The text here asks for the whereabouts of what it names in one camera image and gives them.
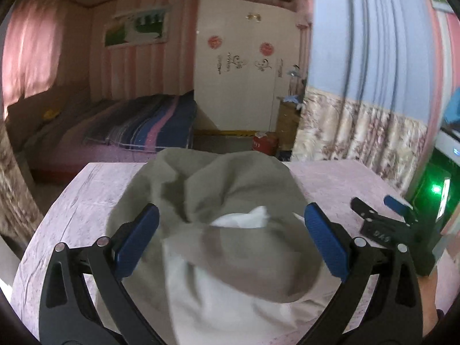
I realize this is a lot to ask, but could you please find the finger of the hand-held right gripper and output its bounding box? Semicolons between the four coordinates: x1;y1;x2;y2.
383;195;417;223
350;197;417;246

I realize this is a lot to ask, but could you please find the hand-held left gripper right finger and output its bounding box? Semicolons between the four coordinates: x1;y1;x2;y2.
298;202;424;345

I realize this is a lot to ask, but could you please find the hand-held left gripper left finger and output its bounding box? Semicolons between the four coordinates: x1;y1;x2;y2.
39;203;169;345

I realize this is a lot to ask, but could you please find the grey-green jacket with white lining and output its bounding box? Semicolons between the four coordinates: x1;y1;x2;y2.
94;147;336;345

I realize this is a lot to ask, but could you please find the person's right forearm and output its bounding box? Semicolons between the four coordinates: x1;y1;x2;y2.
419;268;446;336

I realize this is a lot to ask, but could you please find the red container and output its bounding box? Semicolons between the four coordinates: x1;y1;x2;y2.
252;132;279;157

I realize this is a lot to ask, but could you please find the bed with purple sheet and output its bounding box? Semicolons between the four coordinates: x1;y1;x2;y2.
14;86;198;173

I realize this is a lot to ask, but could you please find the striped blue pink blanket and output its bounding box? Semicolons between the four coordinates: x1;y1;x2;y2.
83;91;198;152

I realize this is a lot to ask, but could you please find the wooden desk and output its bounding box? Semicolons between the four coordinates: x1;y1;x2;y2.
276;97;306;152

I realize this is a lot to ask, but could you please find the brown floral cloth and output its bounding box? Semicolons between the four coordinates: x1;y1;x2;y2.
0;120;45;238

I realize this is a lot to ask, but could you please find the yellow black floor strip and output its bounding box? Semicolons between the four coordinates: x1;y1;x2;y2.
196;129;257;138

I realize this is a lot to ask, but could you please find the blue floral curtain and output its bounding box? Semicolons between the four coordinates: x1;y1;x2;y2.
291;0;441;191

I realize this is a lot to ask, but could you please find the white wardrobe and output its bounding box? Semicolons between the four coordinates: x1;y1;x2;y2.
194;0;306;132

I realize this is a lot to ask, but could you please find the pink window curtain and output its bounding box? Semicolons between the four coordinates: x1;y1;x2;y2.
2;0;67;119

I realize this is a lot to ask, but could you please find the green white wall picture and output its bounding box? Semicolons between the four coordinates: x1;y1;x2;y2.
103;5;170;48

